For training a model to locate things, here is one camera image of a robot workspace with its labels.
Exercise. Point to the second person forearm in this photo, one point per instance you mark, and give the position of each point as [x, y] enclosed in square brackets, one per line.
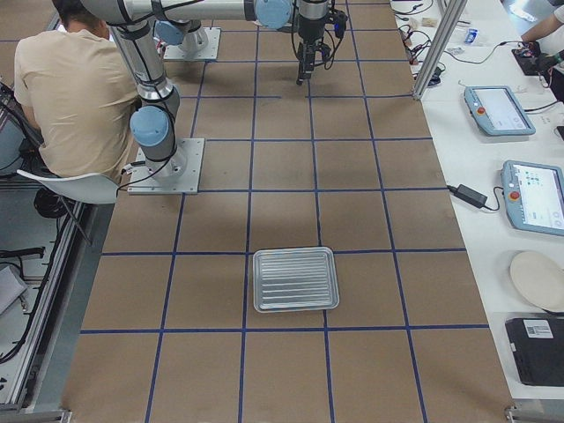
[545, 27]

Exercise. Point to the person in beige shirt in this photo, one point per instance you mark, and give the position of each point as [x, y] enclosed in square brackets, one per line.
[74, 87]

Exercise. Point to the near teach pendant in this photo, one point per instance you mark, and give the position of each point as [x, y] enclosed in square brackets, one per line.
[533, 196]

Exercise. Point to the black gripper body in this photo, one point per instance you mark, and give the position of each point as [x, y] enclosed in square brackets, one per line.
[307, 33]

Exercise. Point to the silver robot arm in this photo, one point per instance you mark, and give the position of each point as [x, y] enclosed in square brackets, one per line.
[301, 30]
[153, 124]

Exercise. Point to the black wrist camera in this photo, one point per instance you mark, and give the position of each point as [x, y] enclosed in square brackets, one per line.
[339, 21]

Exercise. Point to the silver metal tray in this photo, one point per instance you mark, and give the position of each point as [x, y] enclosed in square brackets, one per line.
[295, 279]

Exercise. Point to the white round plate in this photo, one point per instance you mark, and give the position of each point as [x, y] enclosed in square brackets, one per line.
[538, 279]

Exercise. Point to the black laptop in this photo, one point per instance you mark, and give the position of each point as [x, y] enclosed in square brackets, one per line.
[537, 347]

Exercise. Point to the aluminium frame post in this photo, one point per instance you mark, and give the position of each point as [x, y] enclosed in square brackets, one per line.
[444, 30]

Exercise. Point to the black power adapter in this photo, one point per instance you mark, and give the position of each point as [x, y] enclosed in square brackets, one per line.
[468, 195]

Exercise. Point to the white chair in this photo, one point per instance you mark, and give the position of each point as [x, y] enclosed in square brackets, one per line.
[92, 188]

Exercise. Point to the far teach pendant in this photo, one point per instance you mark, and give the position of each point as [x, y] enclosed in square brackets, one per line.
[497, 112]

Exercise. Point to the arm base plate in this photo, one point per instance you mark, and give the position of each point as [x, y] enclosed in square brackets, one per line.
[200, 45]
[180, 175]

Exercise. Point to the teach pendant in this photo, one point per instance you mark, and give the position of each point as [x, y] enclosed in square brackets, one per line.
[533, 196]
[497, 112]

